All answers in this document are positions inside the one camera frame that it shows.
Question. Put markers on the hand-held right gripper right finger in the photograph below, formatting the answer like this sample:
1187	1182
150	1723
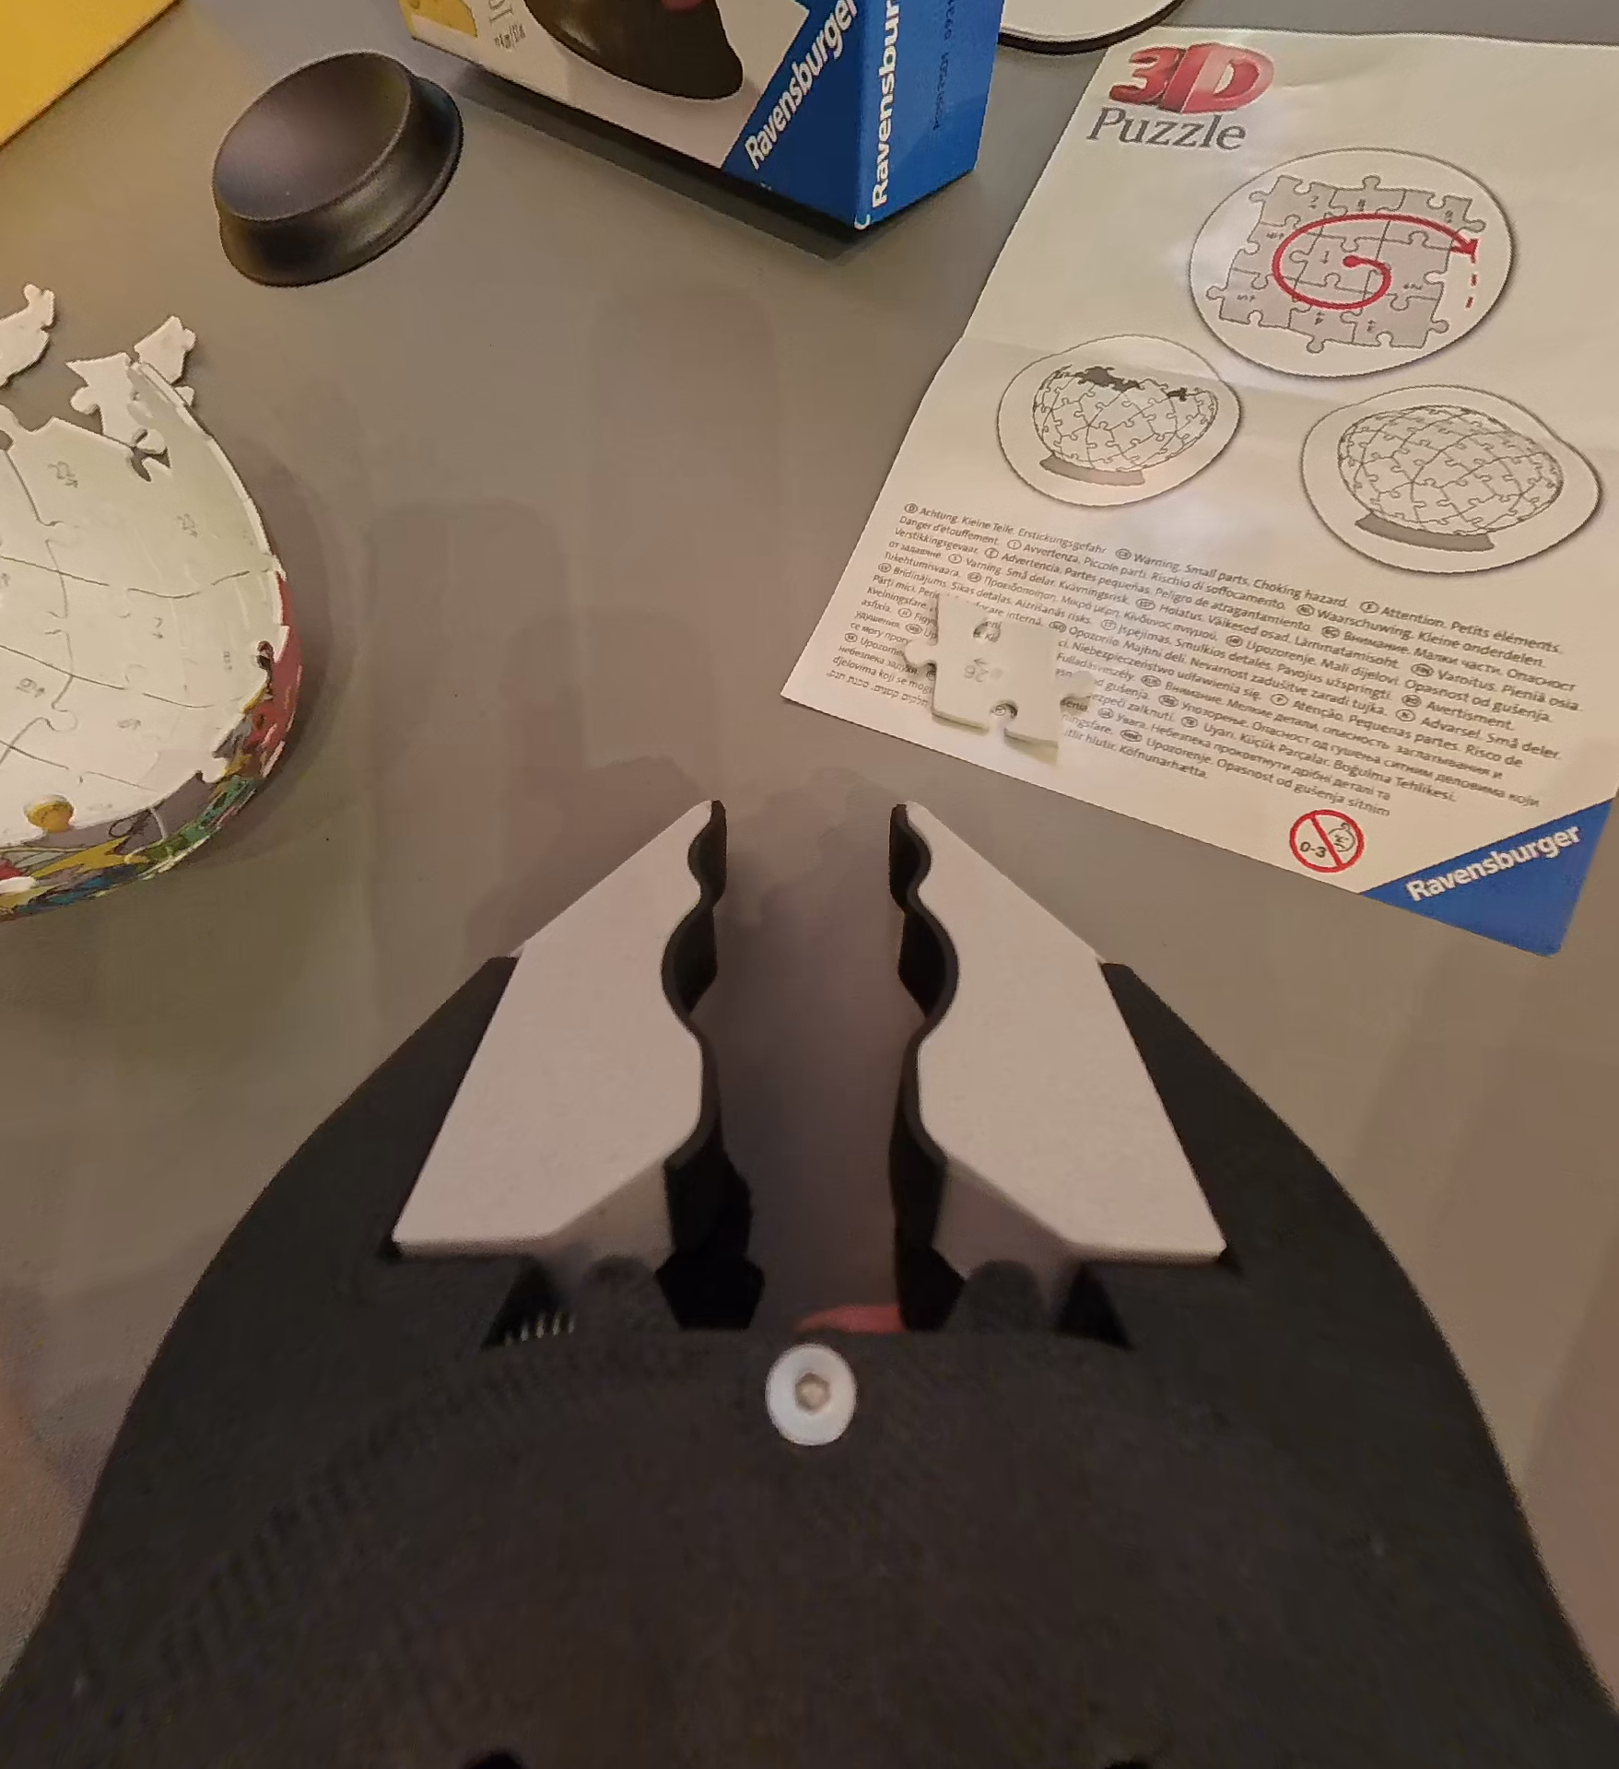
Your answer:
1044	1106

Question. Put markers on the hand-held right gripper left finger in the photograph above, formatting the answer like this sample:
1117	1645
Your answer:
559	1106

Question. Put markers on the half-built puzzle ball shell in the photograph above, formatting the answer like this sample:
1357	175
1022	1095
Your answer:
89	623

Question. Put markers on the yellow plastic bin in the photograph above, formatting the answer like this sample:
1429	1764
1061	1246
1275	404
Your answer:
7	69

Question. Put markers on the blue puzzle box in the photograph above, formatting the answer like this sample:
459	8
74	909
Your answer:
892	110

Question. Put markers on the white instruction leaflet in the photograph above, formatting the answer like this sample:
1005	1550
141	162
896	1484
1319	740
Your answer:
1306	649

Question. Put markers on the black round display stand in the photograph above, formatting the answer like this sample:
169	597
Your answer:
338	166

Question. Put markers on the white round coaster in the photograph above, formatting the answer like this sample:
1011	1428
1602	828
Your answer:
1085	17

